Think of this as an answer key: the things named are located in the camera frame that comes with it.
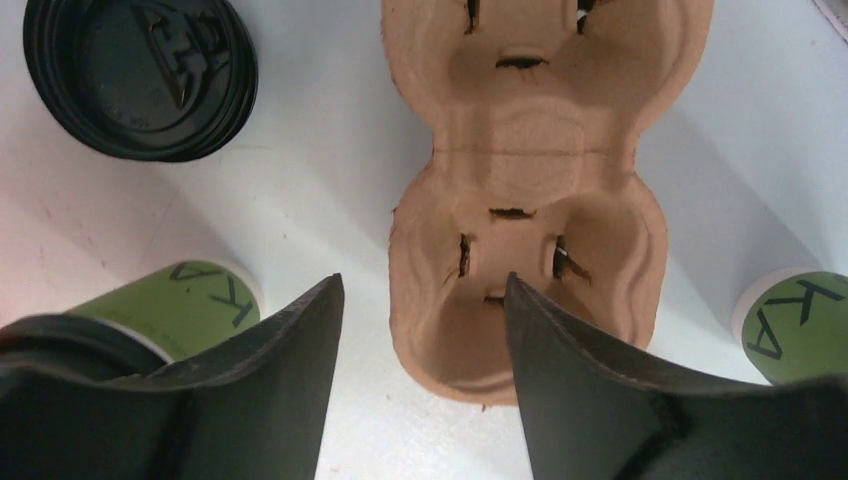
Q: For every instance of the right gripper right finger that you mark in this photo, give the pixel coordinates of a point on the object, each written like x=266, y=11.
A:
x=595, y=407

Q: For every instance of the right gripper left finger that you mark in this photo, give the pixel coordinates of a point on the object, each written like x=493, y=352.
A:
x=252, y=407

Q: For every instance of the green paper coffee cup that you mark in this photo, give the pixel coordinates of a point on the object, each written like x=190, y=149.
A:
x=182, y=309

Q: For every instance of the black coffee cup lid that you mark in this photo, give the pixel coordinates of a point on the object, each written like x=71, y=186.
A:
x=76, y=346

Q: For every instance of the stack of paper cups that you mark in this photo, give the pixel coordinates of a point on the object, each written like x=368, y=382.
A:
x=792, y=324

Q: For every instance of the brown cardboard cup carrier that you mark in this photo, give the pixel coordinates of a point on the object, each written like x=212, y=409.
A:
x=536, y=109

